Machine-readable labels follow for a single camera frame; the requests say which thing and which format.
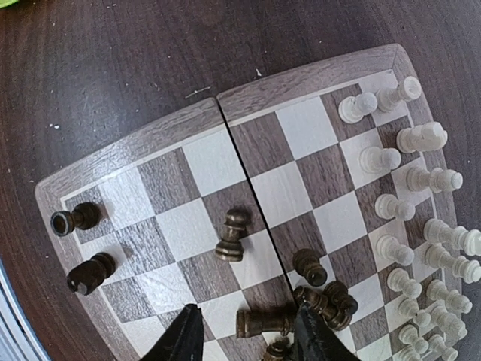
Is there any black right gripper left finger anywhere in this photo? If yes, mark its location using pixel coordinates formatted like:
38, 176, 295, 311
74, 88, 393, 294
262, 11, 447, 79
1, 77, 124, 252
141, 304, 204, 361

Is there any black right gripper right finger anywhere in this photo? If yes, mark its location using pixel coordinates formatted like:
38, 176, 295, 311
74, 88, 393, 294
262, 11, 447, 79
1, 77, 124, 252
292, 302, 359, 361

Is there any dark rook chess piece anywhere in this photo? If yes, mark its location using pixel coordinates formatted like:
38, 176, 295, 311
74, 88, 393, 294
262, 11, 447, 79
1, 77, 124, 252
50, 202, 101, 237

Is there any dark pawn chess piece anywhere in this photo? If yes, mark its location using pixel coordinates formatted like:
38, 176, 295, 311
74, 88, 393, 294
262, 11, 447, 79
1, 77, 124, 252
214, 209, 250, 262

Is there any wooden chess board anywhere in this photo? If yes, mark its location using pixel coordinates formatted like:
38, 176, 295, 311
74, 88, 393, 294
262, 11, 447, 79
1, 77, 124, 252
35, 44, 479, 360

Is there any white pawn chess piece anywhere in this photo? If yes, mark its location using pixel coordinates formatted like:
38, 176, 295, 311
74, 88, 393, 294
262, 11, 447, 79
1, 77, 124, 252
338, 92, 378, 124

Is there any white knight chess piece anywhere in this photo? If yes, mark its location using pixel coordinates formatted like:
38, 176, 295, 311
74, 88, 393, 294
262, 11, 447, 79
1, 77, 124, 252
396, 122, 448, 153

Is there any white rook chess piece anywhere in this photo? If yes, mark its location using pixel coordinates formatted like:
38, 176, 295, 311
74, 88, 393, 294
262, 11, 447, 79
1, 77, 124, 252
376, 76, 422, 113

